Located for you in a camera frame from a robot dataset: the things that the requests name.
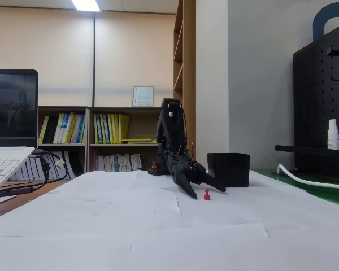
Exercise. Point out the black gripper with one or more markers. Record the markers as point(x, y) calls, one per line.
point(177, 169)

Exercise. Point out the small red object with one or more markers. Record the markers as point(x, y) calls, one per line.
point(206, 195)

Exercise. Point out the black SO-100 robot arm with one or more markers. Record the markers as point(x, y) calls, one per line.
point(171, 132)

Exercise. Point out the black square container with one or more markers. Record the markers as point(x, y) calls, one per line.
point(231, 172)

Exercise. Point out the yellow flat-lying book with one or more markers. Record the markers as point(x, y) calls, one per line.
point(138, 140)

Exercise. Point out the low wooden bookshelf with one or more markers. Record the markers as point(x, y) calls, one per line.
point(124, 145)
point(62, 145)

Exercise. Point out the framed white certificate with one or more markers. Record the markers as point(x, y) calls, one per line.
point(143, 96)

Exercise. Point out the tall wooden shelf unit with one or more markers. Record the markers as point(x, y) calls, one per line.
point(186, 70)

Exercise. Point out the black pegboard shelf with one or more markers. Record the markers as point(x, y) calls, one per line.
point(308, 151)

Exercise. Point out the small white bottle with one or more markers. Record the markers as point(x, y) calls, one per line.
point(333, 138)

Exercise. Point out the black pegboard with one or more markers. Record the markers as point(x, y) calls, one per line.
point(319, 107)

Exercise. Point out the beige roller blind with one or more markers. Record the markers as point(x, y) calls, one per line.
point(132, 50)
point(39, 50)

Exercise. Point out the leaning yellow book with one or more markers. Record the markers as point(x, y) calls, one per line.
point(44, 130)

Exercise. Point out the black pegboard hook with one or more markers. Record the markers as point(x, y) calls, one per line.
point(338, 79)
point(330, 50)

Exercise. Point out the white laptop with black screen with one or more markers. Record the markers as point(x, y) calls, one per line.
point(11, 113)

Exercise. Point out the teal arch-shaped object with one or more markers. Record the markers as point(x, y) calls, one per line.
point(319, 19)

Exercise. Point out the ceiling light panel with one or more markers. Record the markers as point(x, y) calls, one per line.
point(86, 5)

